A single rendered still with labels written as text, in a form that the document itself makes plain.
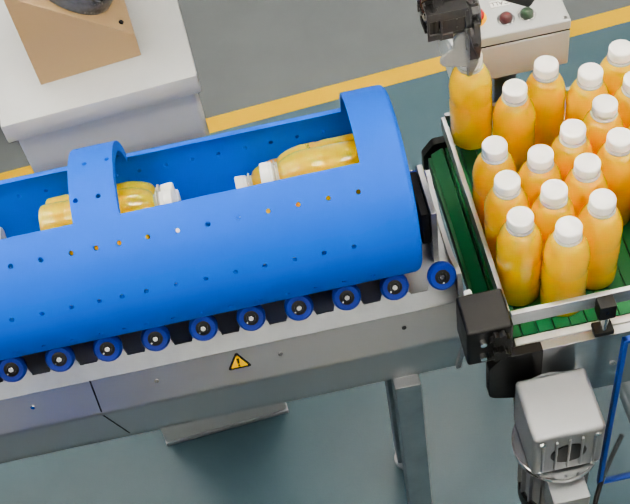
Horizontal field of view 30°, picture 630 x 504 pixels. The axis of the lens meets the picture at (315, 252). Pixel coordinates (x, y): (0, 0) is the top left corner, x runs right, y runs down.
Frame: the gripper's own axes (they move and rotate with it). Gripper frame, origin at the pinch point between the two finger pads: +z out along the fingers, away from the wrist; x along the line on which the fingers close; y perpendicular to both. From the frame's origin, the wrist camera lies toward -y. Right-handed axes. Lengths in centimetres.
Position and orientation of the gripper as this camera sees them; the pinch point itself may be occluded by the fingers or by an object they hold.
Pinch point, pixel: (469, 57)
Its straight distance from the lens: 184.9
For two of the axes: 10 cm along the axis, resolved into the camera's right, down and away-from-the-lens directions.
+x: 1.7, 7.9, -5.9
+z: 1.1, 5.8, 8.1
